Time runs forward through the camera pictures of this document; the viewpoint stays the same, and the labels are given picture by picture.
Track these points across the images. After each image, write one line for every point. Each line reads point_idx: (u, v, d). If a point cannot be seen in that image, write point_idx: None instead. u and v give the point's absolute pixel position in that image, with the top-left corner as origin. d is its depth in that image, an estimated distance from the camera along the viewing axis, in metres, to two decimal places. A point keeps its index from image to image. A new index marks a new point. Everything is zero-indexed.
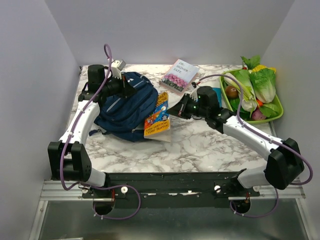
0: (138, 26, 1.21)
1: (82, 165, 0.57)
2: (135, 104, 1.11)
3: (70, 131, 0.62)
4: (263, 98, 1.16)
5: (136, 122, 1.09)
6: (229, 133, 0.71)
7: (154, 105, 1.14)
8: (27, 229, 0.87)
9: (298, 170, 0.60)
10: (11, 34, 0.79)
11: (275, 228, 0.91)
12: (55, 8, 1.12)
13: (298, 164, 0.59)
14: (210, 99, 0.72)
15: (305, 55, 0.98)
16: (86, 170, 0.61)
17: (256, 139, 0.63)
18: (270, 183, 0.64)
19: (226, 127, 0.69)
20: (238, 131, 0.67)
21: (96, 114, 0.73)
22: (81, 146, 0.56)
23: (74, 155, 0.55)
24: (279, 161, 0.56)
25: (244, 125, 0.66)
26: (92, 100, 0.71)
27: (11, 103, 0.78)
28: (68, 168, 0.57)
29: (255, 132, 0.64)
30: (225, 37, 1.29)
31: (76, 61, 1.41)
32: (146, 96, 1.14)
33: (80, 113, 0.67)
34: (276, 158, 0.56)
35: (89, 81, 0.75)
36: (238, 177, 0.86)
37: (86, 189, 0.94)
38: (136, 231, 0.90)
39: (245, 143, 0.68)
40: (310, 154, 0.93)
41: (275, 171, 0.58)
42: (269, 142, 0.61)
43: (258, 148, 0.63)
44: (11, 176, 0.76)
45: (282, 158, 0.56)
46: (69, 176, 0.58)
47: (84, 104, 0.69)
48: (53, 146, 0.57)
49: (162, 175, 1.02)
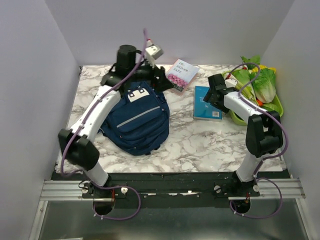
0: (138, 26, 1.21)
1: (88, 156, 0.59)
2: (147, 129, 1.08)
3: (82, 122, 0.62)
4: (263, 98, 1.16)
5: (142, 147, 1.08)
6: (228, 105, 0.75)
7: (165, 134, 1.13)
8: (27, 229, 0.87)
9: (276, 143, 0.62)
10: (11, 36, 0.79)
11: (275, 228, 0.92)
12: (55, 8, 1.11)
13: (277, 135, 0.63)
14: (215, 77, 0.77)
15: (306, 54, 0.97)
16: (92, 159, 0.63)
17: (245, 107, 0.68)
18: (250, 151, 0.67)
19: (226, 99, 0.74)
20: (234, 102, 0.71)
21: (115, 103, 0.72)
22: (86, 143, 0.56)
23: (80, 147, 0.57)
24: (257, 123, 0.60)
25: (240, 97, 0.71)
26: (114, 88, 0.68)
27: (11, 104, 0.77)
28: (74, 154, 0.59)
29: (246, 103, 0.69)
30: (225, 38, 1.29)
31: (76, 61, 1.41)
32: (160, 123, 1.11)
33: (97, 102, 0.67)
34: (254, 120, 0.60)
35: (119, 63, 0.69)
36: (237, 171, 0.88)
37: (86, 189, 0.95)
38: (136, 231, 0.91)
39: (238, 114, 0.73)
40: (312, 155, 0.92)
41: (253, 135, 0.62)
42: (255, 109, 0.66)
43: (246, 116, 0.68)
44: (11, 177, 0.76)
45: (260, 122, 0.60)
46: (75, 161, 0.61)
47: (104, 92, 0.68)
48: (62, 134, 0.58)
49: (162, 175, 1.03)
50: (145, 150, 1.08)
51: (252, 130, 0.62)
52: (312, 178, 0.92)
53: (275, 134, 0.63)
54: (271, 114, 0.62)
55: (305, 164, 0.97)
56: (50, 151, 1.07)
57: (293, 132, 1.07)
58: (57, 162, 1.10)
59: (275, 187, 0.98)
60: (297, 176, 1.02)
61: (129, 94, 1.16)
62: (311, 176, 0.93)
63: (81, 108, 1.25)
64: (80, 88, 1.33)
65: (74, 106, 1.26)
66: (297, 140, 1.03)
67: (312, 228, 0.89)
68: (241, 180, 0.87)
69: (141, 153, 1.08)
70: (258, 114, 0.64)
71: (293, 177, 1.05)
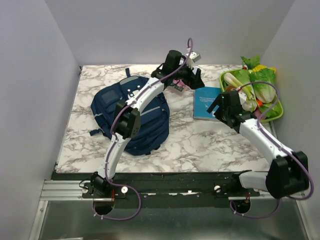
0: (138, 26, 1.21)
1: (135, 125, 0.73)
2: (147, 129, 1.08)
3: (135, 98, 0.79)
4: (263, 98, 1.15)
5: (142, 147, 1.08)
6: (244, 133, 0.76)
7: (165, 133, 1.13)
8: (27, 229, 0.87)
9: (301, 187, 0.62)
10: (11, 35, 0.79)
11: (275, 228, 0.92)
12: (55, 8, 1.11)
13: (302, 179, 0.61)
14: (231, 98, 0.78)
15: (306, 54, 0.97)
16: (134, 131, 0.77)
17: (267, 143, 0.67)
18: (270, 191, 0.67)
19: (242, 127, 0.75)
20: (252, 132, 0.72)
21: (158, 92, 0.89)
22: (137, 114, 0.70)
23: (131, 116, 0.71)
24: (282, 167, 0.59)
25: (259, 129, 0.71)
26: (161, 80, 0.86)
27: (11, 104, 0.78)
28: (122, 123, 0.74)
29: (268, 137, 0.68)
30: (225, 38, 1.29)
31: (75, 61, 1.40)
32: (160, 123, 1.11)
33: (148, 87, 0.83)
34: (279, 164, 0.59)
35: (167, 65, 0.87)
36: (240, 175, 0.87)
37: (86, 189, 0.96)
38: (136, 231, 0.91)
39: (257, 146, 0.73)
40: (312, 155, 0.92)
41: (276, 177, 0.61)
42: (279, 148, 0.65)
43: (267, 151, 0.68)
44: (11, 177, 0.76)
45: (286, 167, 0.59)
46: (121, 130, 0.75)
47: (154, 82, 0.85)
48: (120, 104, 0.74)
49: (162, 175, 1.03)
50: (145, 150, 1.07)
51: (276, 175, 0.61)
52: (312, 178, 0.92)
53: (300, 177, 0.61)
54: (298, 158, 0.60)
55: None
56: (50, 150, 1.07)
57: (293, 132, 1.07)
58: (57, 162, 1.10)
59: None
60: None
61: (129, 94, 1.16)
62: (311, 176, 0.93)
63: (81, 108, 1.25)
64: (80, 88, 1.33)
65: (74, 106, 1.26)
66: (297, 140, 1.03)
67: (311, 227, 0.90)
68: (242, 185, 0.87)
69: (141, 153, 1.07)
70: (282, 155, 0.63)
71: None
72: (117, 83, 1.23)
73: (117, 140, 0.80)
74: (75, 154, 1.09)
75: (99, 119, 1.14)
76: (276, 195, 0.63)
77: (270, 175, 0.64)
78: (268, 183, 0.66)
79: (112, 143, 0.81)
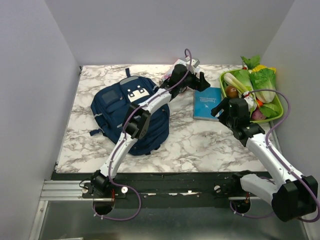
0: (138, 26, 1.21)
1: (144, 126, 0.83)
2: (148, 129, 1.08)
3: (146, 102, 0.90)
4: (263, 98, 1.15)
5: (142, 147, 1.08)
6: (251, 148, 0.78)
7: (165, 133, 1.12)
8: (27, 229, 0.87)
9: (308, 210, 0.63)
10: (11, 36, 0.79)
11: (275, 228, 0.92)
12: (55, 8, 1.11)
13: (311, 204, 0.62)
14: (240, 110, 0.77)
15: (306, 55, 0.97)
16: (142, 133, 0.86)
17: (276, 164, 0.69)
18: (275, 211, 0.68)
19: (249, 142, 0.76)
20: (260, 149, 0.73)
21: (166, 102, 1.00)
22: (149, 114, 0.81)
23: (142, 117, 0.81)
24: (292, 193, 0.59)
25: (268, 146, 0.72)
26: (168, 90, 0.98)
27: (11, 104, 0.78)
28: (132, 124, 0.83)
29: (277, 158, 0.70)
30: (225, 38, 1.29)
31: (75, 61, 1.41)
32: (160, 123, 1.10)
33: (157, 95, 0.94)
34: (288, 190, 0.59)
35: (172, 79, 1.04)
36: (241, 179, 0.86)
37: (86, 189, 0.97)
38: (136, 231, 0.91)
39: (264, 163, 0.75)
40: (311, 155, 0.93)
41: (285, 201, 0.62)
42: (288, 171, 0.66)
43: (275, 172, 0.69)
44: (11, 177, 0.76)
45: (295, 193, 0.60)
46: (131, 129, 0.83)
47: (163, 91, 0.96)
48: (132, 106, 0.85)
49: (162, 175, 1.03)
50: (144, 150, 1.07)
51: (284, 199, 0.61)
52: None
53: (309, 202, 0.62)
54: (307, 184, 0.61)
55: (305, 164, 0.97)
56: (50, 150, 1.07)
57: (293, 132, 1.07)
58: (57, 162, 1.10)
59: None
60: None
61: (129, 94, 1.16)
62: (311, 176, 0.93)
63: (81, 108, 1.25)
64: (80, 88, 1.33)
65: (74, 106, 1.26)
66: (297, 140, 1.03)
67: (312, 228, 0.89)
68: (243, 187, 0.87)
69: (141, 152, 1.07)
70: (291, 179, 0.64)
71: None
72: (117, 83, 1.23)
73: (125, 139, 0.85)
74: (75, 154, 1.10)
75: (99, 120, 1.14)
76: (283, 216, 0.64)
77: (278, 196, 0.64)
78: (274, 203, 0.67)
79: (120, 141, 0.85)
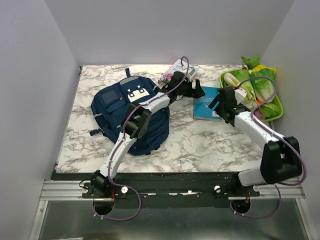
0: (138, 26, 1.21)
1: (143, 126, 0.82)
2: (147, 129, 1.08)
3: (147, 103, 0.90)
4: (263, 98, 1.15)
5: (142, 147, 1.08)
6: (239, 124, 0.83)
7: (165, 133, 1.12)
8: (27, 229, 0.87)
9: (294, 173, 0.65)
10: (11, 36, 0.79)
11: (275, 228, 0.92)
12: (55, 8, 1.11)
13: (296, 164, 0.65)
14: (227, 94, 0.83)
15: (306, 55, 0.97)
16: (141, 132, 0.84)
17: (260, 131, 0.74)
18: (265, 179, 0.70)
19: (236, 119, 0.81)
20: (246, 123, 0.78)
21: (163, 106, 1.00)
22: (149, 113, 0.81)
23: (143, 116, 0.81)
24: (274, 151, 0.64)
25: (253, 118, 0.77)
26: (167, 93, 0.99)
27: (11, 104, 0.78)
28: (132, 123, 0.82)
29: (261, 126, 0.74)
30: (225, 38, 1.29)
31: (75, 61, 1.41)
32: (160, 123, 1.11)
33: (157, 97, 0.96)
34: (271, 148, 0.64)
35: (171, 84, 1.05)
36: (239, 174, 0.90)
37: (86, 189, 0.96)
38: (137, 231, 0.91)
39: (251, 136, 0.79)
40: (312, 155, 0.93)
41: (269, 162, 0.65)
42: (270, 135, 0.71)
43: (260, 138, 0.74)
44: (11, 177, 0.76)
45: (277, 151, 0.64)
46: (130, 129, 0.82)
47: (162, 94, 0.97)
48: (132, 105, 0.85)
49: (162, 175, 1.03)
50: (144, 150, 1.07)
51: (269, 160, 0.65)
52: (312, 178, 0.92)
53: (293, 162, 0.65)
54: (289, 142, 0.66)
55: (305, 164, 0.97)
56: (50, 150, 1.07)
57: (293, 132, 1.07)
58: (57, 162, 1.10)
59: (275, 187, 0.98)
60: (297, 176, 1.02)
61: (129, 94, 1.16)
62: (311, 176, 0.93)
63: (81, 108, 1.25)
64: (80, 88, 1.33)
65: (74, 106, 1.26)
66: (297, 140, 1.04)
67: (311, 228, 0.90)
68: (242, 183, 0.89)
69: (141, 152, 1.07)
70: (274, 140, 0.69)
71: None
72: (117, 83, 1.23)
73: (124, 139, 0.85)
74: (75, 154, 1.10)
75: (99, 120, 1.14)
76: (271, 180, 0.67)
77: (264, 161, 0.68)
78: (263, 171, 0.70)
79: (118, 141, 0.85)
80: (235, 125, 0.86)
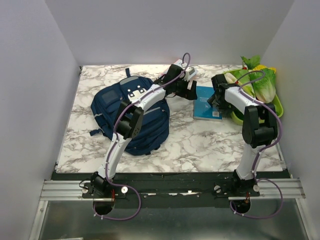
0: (138, 26, 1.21)
1: (137, 124, 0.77)
2: (148, 130, 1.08)
3: (139, 98, 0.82)
4: (263, 98, 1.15)
5: (142, 148, 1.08)
6: (229, 98, 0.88)
7: (165, 134, 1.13)
8: (27, 229, 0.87)
9: (271, 134, 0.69)
10: (11, 36, 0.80)
11: (275, 228, 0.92)
12: (55, 8, 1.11)
13: (272, 126, 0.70)
14: (218, 77, 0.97)
15: (306, 54, 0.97)
16: (135, 131, 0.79)
17: (244, 100, 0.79)
18: (246, 142, 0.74)
19: (227, 93, 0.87)
20: (234, 95, 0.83)
21: (160, 97, 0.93)
22: (140, 113, 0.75)
23: (134, 115, 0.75)
24: (252, 112, 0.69)
25: (239, 90, 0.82)
26: (163, 86, 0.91)
27: (11, 104, 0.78)
28: (124, 123, 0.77)
29: (244, 95, 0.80)
30: (225, 38, 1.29)
31: (75, 61, 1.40)
32: (160, 124, 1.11)
33: (151, 91, 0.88)
34: (250, 110, 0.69)
35: (169, 76, 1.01)
36: (237, 168, 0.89)
37: (86, 189, 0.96)
38: (136, 231, 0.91)
39: (239, 107, 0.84)
40: (312, 155, 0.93)
41: (249, 125, 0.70)
42: (252, 102, 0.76)
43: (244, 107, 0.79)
44: (11, 177, 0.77)
45: (256, 111, 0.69)
46: (123, 129, 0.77)
47: (157, 87, 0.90)
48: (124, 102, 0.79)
49: (162, 175, 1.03)
50: (144, 150, 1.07)
51: (248, 121, 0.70)
52: (312, 178, 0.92)
53: (270, 125, 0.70)
54: (268, 106, 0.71)
55: (305, 164, 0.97)
56: (50, 150, 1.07)
57: (292, 132, 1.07)
58: (57, 162, 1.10)
59: (275, 187, 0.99)
60: (297, 176, 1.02)
61: (129, 94, 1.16)
62: (311, 176, 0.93)
63: (81, 108, 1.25)
64: (80, 88, 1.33)
65: (74, 106, 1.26)
66: (297, 140, 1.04)
67: (312, 228, 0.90)
68: (240, 177, 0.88)
69: (141, 153, 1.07)
70: (254, 105, 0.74)
71: (293, 177, 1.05)
72: (117, 83, 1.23)
73: (117, 140, 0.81)
74: (75, 154, 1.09)
75: (99, 120, 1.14)
76: (250, 141, 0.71)
77: (245, 124, 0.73)
78: (244, 135, 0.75)
79: (113, 142, 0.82)
80: (226, 100, 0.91)
